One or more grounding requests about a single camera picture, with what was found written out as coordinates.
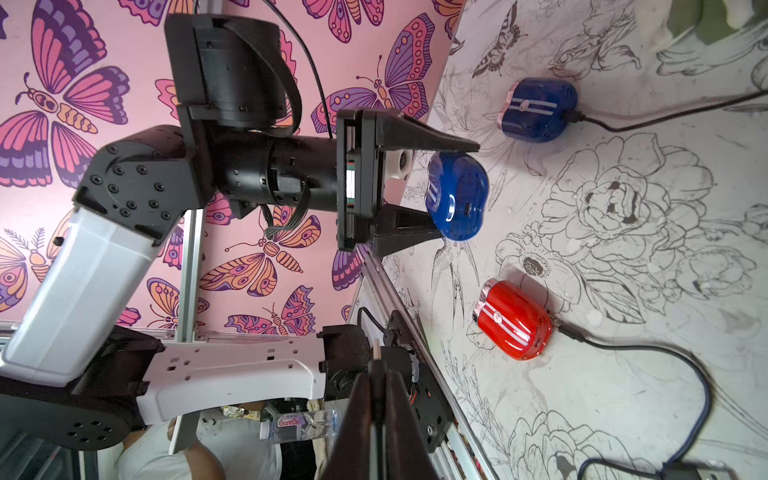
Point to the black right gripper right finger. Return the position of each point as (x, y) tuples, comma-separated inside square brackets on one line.
[(402, 454)]

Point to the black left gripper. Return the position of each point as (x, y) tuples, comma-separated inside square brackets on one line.
[(359, 134)]

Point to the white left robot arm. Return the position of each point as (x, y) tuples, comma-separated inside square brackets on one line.
[(71, 375)]

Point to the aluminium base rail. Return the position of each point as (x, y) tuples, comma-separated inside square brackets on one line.
[(443, 428)]

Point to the person in white shirt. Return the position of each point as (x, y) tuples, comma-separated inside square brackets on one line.
[(225, 448)]

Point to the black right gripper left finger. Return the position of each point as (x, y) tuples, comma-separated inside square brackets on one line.
[(351, 453)]

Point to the clear plastic bottle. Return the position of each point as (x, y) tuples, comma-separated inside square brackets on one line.
[(300, 426)]

